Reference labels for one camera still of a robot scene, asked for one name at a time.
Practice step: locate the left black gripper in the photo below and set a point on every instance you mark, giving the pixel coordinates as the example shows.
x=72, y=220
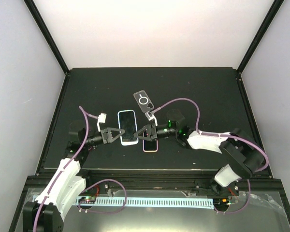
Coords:
x=106, y=133

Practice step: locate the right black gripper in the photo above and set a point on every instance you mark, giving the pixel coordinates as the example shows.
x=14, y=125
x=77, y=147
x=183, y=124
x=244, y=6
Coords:
x=151, y=131

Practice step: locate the black screen phone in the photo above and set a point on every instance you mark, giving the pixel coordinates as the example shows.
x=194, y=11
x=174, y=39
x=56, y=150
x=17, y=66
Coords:
x=151, y=145

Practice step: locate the light blue phone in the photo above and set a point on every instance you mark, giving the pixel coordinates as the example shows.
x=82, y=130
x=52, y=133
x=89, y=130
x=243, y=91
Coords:
x=118, y=125

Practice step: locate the beige pink phone case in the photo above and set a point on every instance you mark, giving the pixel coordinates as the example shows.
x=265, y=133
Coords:
x=157, y=147

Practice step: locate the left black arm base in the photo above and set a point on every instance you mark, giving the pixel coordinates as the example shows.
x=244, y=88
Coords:
x=100, y=188

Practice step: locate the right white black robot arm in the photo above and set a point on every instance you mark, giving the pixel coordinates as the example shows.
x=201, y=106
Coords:
x=244, y=157

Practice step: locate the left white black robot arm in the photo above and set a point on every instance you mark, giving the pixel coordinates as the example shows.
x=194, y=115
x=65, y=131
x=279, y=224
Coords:
x=68, y=186

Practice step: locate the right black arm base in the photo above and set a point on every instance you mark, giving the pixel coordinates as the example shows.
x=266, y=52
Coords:
x=210, y=188

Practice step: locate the clear magsafe phone case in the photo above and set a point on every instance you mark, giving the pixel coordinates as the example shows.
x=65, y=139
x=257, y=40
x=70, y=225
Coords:
x=143, y=101

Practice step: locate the left small circuit board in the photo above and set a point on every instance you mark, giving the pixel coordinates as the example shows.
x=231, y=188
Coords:
x=87, y=200

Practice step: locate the small circuit board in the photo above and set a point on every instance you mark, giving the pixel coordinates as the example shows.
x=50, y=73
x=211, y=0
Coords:
x=87, y=200
x=224, y=201

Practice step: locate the right small circuit board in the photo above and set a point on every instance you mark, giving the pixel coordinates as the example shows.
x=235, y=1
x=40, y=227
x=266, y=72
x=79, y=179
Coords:
x=224, y=201

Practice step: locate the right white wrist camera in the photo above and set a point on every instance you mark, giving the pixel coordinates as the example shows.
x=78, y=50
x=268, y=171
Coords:
x=150, y=116

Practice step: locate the black front frame rail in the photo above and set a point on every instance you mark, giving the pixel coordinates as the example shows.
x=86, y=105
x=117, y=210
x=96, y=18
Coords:
x=184, y=180

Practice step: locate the white slotted cable duct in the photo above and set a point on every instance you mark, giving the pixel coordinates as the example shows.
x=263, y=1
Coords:
x=202, y=203

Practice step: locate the left black corner post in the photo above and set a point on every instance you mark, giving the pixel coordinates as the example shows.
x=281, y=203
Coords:
x=33, y=9

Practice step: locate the black corner post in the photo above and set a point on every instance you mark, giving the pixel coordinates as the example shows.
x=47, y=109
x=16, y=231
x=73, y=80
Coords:
x=272, y=12
x=33, y=9

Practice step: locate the right black corner post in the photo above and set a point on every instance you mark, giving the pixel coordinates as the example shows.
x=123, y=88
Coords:
x=272, y=12

